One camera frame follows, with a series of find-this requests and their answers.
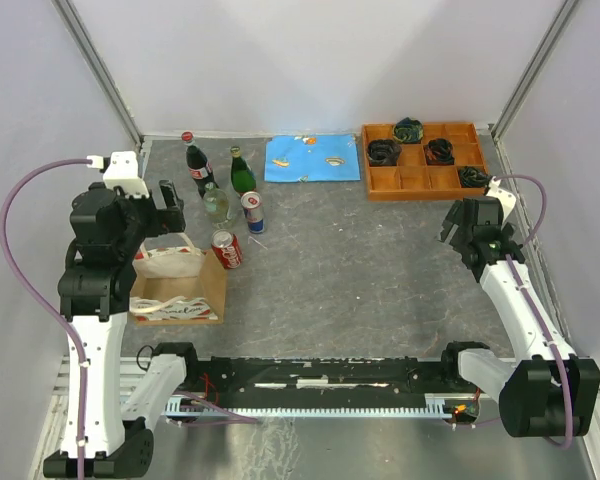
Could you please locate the glass cola bottle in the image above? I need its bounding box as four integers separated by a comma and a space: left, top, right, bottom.
181, 131, 218, 198

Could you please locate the clear glass soda bottle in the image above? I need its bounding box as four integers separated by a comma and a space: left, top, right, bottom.
203, 182, 235, 229

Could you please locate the watermelon print canvas bag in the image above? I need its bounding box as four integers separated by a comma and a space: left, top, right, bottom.
130, 233, 227, 325

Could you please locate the green glass bottle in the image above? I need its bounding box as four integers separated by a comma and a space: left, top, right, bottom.
230, 146, 256, 196

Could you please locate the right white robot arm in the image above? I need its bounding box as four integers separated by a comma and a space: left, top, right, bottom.
438, 196, 600, 447

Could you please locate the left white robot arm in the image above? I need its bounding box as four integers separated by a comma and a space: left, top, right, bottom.
43, 180, 201, 479

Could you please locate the rolled dark sock right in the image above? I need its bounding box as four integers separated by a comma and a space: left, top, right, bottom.
457, 166, 493, 190

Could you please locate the rolled dark sock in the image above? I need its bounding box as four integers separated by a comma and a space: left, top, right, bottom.
457, 166, 493, 190
392, 117, 424, 144

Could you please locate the orange compartment tray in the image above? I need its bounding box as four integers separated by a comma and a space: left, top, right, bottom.
360, 122, 489, 202

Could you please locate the red cola can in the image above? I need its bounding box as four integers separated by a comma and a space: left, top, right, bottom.
211, 230, 243, 269

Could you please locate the rolled black sock middle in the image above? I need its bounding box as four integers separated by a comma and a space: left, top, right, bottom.
424, 138, 455, 166

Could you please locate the rolled black sock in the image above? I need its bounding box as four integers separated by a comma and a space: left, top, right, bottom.
424, 138, 455, 166
367, 139, 401, 167

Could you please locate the blue silver energy drink can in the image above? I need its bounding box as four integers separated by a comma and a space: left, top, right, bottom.
241, 191, 265, 234

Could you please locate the rolled black sock left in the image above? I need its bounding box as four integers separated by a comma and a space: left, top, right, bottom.
367, 139, 401, 167

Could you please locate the rolled dark sock top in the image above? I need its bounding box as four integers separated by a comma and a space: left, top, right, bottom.
392, 117, 424, 144

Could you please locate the blue printed cloth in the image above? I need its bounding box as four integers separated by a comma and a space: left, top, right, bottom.
264, 134, 361, 183

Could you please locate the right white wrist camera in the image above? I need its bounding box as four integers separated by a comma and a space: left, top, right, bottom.
485, 177, 517, 220

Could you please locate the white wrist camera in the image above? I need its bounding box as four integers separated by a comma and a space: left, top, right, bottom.
86, 151, 150, 199
485, 177, 517, 220

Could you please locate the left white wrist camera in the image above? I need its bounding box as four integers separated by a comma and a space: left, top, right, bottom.
86, 151, 150, 199

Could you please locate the right aluminium frame post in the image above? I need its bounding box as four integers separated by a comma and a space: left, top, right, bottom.
489, 0, 581, 139

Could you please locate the aluminium frame post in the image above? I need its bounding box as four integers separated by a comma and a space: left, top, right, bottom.
51, 0, 144, 149
489, 0, 581, 139

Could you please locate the light blue cable duct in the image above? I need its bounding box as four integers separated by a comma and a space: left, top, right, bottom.
163, 396, 452, 420

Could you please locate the left aluminium frame post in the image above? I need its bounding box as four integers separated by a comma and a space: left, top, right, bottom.
51, 0, 144, 149

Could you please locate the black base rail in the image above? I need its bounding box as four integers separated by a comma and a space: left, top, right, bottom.
180, 357, 477, 409

